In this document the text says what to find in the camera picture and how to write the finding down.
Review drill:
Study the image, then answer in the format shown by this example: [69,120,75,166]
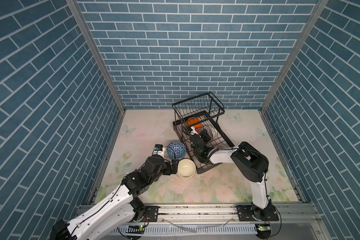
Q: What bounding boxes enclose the orange patterned cream bowl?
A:
[177,159,197,179]

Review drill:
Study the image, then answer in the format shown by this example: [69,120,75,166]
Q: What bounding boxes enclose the orange plastic bowl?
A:
[186,117,202,129]

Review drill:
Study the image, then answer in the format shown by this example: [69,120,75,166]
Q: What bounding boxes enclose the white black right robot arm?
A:
[190,133,279,222]

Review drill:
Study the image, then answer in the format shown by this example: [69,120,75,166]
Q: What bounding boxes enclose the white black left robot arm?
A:
[50,154,179,240]

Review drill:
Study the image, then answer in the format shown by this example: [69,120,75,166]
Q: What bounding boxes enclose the blue white patterned bowl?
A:
[167,141,187,160]

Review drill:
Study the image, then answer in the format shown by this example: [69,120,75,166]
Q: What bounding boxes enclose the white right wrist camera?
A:
[191,126,203,135]

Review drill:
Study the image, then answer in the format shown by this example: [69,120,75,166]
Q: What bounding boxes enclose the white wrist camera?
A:
[152,144,166,158]
[191,126,203,135]

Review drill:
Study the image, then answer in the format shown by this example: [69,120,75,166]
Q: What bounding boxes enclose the black wire dish rack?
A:
[172,92,234,174]

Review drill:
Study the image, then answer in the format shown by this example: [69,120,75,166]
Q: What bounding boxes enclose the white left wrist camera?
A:
[152,144,166,158]

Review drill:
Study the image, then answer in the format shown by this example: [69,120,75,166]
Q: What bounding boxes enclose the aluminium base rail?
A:
[77,202,319,238]

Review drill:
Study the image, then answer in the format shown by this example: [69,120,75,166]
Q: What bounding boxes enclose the aluminium right corner post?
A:
[260,0,329,115]

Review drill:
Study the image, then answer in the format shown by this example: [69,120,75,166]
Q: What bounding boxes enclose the aluminium corner post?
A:
[260,0,329,115]
[66,0,126,114]

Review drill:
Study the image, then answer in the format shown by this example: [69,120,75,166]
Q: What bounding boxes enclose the aluminium left corner post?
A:
[66,0,126,114]

